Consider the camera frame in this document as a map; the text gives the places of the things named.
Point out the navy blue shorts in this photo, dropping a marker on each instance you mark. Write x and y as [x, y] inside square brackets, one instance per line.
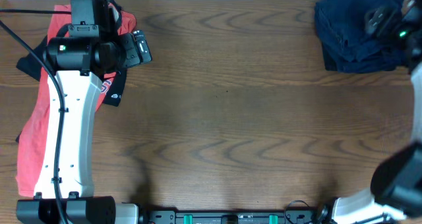
[340, 25]

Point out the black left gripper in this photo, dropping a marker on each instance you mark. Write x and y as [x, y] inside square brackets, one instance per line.
[134, 57]

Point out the red t-shirt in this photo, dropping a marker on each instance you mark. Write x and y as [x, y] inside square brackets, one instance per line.
[31, 156]

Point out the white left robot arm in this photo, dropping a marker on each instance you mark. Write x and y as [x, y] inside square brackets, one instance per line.
[64, 192]

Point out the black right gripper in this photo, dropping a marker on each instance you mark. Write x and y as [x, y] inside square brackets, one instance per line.
[388, 29]

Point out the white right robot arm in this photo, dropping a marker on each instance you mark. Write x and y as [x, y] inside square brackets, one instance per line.
[395, 190]

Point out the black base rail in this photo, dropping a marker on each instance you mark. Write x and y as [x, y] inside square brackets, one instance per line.
[294, 216]

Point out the black garment under shirt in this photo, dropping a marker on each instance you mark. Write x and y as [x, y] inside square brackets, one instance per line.
[35, 130]

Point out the folded navy garment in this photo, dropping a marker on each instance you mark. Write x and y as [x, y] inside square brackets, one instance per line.
[385, 60]

